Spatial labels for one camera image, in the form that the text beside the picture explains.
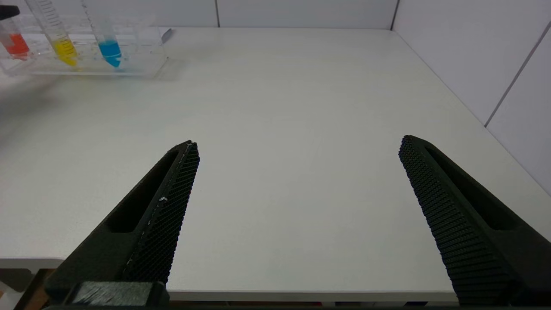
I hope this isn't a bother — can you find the test tube with yellow pigment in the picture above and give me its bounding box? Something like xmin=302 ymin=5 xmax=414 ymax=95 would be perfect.
xmin=25 ymin=0 xmax=80 ymax=68

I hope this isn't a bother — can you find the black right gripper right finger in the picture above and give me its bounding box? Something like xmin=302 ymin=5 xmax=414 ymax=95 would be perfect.
xmin=398 ymin=135 xmax=551 ymax=306

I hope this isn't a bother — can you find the test tube with red pigment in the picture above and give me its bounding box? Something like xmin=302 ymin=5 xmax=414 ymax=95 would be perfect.
xmin=0 ymin=17 xmax=31 ymax=60

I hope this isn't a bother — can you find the clear acrylic test tube rack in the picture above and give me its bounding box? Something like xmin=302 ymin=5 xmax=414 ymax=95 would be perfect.
xmin=0 ymin=15 xmax=169 ymax=78

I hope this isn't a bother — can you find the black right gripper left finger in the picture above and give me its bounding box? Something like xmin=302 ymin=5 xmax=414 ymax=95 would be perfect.
xmin=43 ymin=140 xmax=201 ymax=302

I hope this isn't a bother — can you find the test tube with blue pigment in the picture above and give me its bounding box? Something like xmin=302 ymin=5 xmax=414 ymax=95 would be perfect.
xmin=82 ymin=0 xmax=124 ymax=68

